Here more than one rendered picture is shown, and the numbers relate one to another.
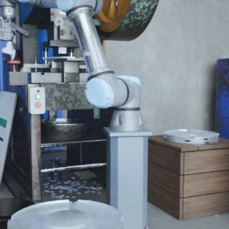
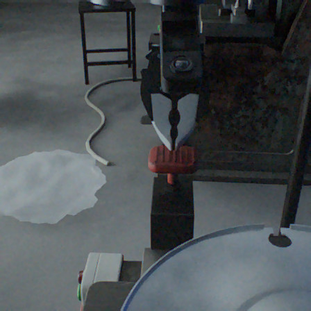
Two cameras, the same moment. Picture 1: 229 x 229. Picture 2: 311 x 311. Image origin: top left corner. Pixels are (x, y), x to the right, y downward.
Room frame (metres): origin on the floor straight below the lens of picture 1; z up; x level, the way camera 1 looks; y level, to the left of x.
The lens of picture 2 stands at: (2.15, 0.06, 1.04)
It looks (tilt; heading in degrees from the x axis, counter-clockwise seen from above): 29 degrees down; 119
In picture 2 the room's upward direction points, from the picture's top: straight up
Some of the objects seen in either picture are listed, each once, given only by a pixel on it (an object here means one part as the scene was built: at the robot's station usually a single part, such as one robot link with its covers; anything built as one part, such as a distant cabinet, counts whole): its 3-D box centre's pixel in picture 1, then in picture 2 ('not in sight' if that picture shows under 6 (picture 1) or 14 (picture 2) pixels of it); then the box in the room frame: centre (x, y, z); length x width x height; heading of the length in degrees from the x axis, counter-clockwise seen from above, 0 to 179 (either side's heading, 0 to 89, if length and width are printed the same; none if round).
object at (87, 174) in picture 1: (70, 168); not in sight; (2.15, 0.27, 0.14); 0.59 x 0.10 x 0.05; 26
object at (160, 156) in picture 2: (14, 68); (173, 177); (1.92, 0.52, 0.72); 0.07 x 0.06 x 0.08; 26
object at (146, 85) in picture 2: (13, 41); (158, 89); (1.90, 0.52, 0.86); 0.05 x 0.02 x 0.09; 26
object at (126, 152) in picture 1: (126, 179); not in sight; (1.60, -0.05, 0.23); 0.19 x 0.19 x 0.45; 10
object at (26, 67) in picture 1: (34, 64); not in sight; (2.20, 0.48, 0.76); 0.17 x 0.06 x 0.10; 116
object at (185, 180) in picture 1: (189, 171); not in sight; (1.95, -0.40, 0.18); 0.40 x 0.38 x 0.35; 24
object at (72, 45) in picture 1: (61, 47); not in sight; (2.28, 0.33, 0.86); 0.20 x 0.16 x 0.05; 116
